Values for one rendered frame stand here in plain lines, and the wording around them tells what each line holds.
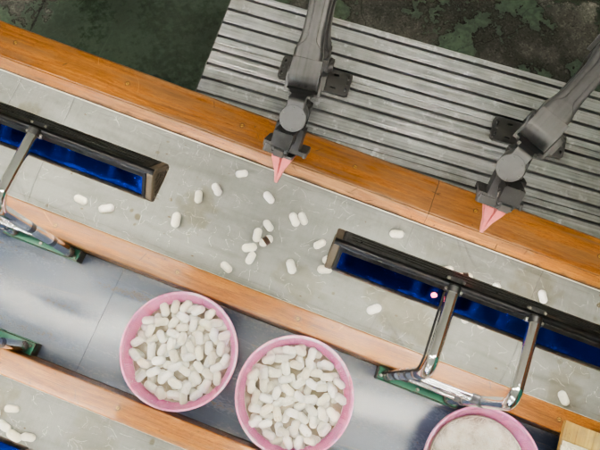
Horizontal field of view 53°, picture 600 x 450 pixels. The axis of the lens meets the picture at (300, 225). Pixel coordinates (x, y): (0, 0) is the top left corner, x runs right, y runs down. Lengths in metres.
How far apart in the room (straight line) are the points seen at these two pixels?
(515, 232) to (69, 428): 1.13
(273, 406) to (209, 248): 0.40
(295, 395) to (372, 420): 0.20
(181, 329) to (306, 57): 0.67
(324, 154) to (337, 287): 0.33
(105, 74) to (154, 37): 0.97
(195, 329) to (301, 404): 0.30
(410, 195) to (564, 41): 1.47
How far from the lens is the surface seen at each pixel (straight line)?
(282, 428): 1.42
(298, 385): 1.41
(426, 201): 1.49
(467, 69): 1.78
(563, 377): 1.56
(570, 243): 1.59
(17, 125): 1.24
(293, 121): 1.26
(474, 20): 2.72
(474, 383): 1.45
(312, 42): 1.32
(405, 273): 1.09
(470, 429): 1.49
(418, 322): 1.45
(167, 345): 1.43
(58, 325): 1.58
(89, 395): 1.45
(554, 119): 1.33
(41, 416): 1.51
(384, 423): 1.50
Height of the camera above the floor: 2.15
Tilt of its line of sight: 75 degrees down
